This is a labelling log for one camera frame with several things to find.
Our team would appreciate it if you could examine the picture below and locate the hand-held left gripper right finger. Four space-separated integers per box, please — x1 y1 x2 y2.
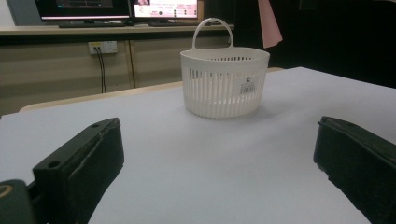
313 116 396 224

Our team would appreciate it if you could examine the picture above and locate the long beige counter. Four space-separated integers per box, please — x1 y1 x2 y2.
0 23 235 118

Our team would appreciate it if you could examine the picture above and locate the grey panel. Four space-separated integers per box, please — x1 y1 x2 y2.
6 0 43 27

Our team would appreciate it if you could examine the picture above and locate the pink hanging cloth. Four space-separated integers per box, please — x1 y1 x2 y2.
257 0 284 49

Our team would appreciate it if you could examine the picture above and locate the white wall socket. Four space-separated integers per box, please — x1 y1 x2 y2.
88 40 119 56

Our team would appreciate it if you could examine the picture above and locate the white slotted plastic basket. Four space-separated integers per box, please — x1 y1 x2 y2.
179 17 271 119

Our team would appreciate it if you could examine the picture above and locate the black power cable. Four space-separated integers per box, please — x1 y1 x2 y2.
94 46 105 94
98 46 107 94

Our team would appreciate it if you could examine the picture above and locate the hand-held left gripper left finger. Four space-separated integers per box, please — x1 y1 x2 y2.
32 117 125 224

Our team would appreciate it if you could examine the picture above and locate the bright-screen computer monitor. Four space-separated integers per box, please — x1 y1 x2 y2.
130 0 200 21

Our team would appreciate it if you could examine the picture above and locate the black keyboard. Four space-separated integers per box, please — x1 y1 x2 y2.
58 21 126 29
148 20 201 28

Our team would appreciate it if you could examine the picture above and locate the dark-screen computer monitor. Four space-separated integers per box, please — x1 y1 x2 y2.
34 0 132 22

